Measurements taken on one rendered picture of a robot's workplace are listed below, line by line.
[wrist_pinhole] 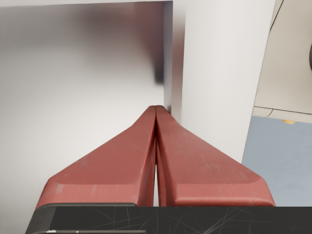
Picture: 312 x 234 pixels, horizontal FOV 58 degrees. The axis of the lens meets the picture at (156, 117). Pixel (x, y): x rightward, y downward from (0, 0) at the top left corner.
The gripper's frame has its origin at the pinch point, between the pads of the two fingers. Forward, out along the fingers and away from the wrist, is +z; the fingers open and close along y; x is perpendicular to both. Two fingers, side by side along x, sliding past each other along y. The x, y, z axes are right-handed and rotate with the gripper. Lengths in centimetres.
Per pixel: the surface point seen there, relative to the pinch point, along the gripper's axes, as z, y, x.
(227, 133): 3.0, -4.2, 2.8
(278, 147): 95, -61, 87
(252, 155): 95, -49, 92
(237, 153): 3.1, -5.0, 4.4
